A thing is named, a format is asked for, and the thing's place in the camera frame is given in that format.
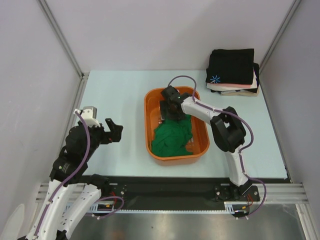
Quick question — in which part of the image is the grey cable duct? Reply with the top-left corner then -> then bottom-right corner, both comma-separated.
62,201 -> 251,215

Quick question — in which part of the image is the black folded t shirt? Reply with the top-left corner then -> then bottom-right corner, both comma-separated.
206,48 -> 255,85

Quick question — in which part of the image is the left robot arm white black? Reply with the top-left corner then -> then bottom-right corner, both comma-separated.
22,117 -> 125,240

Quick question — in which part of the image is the aluminium corner post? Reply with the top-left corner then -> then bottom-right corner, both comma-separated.
258,0 -> 302,75
36,0 -> 85,78

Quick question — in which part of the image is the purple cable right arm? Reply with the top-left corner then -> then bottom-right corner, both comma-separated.
167,75 -> 267,220

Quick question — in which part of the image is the aluminium corner post right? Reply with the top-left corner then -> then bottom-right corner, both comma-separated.
258,0 -> 302,75

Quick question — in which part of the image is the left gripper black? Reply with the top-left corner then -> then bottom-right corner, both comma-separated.
82,117 -> 123,160

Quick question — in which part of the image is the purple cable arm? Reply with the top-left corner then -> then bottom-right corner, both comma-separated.
33,108 -> 125,238
167,75 -> 267,220

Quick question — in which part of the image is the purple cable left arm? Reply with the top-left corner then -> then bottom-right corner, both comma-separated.
33,108 -> 125,238

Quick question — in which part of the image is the aluminium frame rail front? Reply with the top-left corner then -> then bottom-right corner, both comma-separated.
35,183 -> 309,204

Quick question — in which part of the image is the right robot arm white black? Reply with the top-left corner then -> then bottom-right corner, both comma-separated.
160,85 -> 252,201

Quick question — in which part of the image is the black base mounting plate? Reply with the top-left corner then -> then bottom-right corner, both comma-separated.
80,174 -> 262,212

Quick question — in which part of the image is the green t shirt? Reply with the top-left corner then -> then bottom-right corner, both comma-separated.
151,115 -> 193,158

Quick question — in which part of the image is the aluminium corner post left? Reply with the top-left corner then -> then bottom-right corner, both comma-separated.
36,0 -> 85,78

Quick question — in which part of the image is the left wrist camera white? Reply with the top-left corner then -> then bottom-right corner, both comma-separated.
73,106 -> 100,128

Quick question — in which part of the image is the cream folded t shirt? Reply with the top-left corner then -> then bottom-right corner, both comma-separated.
206,63 -> 260,97

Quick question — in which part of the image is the orange plastic basket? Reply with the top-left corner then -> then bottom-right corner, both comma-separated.
144,88 -> 210,166

